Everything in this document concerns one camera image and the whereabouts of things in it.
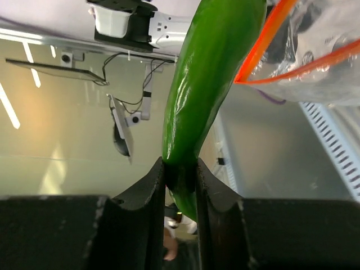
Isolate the white slotted cable duct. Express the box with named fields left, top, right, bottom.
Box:
left=299, top=102, right=359, bottom=201

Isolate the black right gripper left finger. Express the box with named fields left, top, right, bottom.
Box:
left=1, top=160, right=165, bottom=269

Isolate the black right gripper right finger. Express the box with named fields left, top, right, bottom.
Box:
left=195, top=160, right=359, bottom=269

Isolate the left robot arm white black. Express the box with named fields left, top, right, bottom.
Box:
left=87, top=0, right=192, bottom=56

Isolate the monitor on arm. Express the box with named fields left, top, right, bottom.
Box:
left=5, top=58, right=109, bottom=86

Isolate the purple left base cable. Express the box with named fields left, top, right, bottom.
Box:
left=254, top=88, right=286, bottom=105

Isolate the aluminium mounting rail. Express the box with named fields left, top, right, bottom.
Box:
left=1, top=20, right=177, bottom=63

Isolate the clear zip bag orange zipper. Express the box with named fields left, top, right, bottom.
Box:
left=235, top=0, right=359, bottom=106

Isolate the green chili pepper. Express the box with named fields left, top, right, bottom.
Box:
left=162, top=1, right=267, bottom=220

